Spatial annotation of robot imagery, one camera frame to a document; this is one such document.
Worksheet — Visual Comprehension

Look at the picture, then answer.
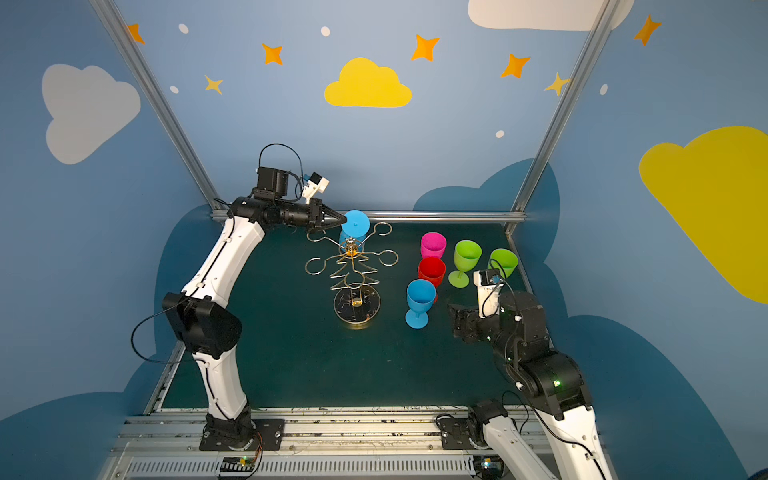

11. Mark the blue wine glass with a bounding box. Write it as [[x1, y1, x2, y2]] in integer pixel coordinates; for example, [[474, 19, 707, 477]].
[[339, 210, 371, 252], [405, 279, 437, 329]]

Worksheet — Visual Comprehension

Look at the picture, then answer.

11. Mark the red plastic wine glass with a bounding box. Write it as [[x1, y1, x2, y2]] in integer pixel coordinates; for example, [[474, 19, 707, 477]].
[[418, 257, 446, 288]]

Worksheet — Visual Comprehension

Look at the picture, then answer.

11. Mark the green wine glass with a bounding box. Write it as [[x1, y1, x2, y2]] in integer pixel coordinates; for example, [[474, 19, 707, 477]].
[[448, 240, 482, 288], [488, 248, 519, 278]]

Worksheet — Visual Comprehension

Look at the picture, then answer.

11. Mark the magenta plastic wine glass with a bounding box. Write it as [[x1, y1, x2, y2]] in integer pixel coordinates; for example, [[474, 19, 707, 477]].
[[420, 232, 447, 259]]

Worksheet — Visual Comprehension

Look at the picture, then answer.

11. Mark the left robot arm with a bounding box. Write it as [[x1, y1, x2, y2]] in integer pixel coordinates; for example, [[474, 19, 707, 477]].
[[162, 167, 346, 450]]

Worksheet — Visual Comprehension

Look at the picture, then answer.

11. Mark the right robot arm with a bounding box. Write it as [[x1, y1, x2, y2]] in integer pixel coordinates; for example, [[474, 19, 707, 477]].
[[448, 291, 612, 479]]

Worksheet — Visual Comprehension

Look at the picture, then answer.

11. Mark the right green circuit board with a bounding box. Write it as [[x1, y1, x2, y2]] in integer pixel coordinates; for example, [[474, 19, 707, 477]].
[[473, 456, 505, 480]]

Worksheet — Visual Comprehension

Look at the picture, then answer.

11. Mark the green circuit board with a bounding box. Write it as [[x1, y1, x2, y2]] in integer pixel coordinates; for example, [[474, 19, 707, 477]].
[[218, 457, 258, 477], [473, 456, 505, 480]]

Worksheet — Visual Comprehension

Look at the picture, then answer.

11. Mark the left green circuit board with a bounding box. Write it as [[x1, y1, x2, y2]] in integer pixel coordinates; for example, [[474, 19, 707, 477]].
[[218, 457, 258, 477]]

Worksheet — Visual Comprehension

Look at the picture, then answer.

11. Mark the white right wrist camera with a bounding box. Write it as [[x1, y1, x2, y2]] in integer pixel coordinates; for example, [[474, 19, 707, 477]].
[[473, 269, 504, 319]]

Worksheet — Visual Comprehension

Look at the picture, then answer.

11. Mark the gold wire glass rack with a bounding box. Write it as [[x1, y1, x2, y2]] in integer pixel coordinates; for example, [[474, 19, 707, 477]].
[[304, 222, 399, 330]]

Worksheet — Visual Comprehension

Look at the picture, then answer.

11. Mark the aluminium frame back rail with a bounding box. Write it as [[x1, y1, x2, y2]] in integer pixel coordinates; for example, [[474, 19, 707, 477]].
[[211, 209, 528, 224]]

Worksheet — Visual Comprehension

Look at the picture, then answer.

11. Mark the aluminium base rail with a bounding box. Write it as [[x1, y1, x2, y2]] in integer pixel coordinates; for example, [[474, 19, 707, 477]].
[[95, 405, 619, 480]]

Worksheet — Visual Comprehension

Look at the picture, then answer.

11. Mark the aluminium frame left floor rail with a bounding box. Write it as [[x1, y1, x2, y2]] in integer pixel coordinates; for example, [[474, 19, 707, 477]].
[[143, 341, 186, 415]]

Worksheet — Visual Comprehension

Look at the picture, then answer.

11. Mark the aluminium frame left post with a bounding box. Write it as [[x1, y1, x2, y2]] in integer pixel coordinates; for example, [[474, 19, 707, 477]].
[[89, 0, 224, 218]]

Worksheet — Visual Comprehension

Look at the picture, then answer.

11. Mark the aluminium frame post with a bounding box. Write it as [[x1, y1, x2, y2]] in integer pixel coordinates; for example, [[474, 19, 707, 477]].
[[89, 0, 224, 218], [505, 0, 634, 240]]

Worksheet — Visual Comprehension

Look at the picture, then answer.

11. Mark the aluminium frame right post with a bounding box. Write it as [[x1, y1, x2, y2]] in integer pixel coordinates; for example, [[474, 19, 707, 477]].
[[505, 0, 634, 240]]

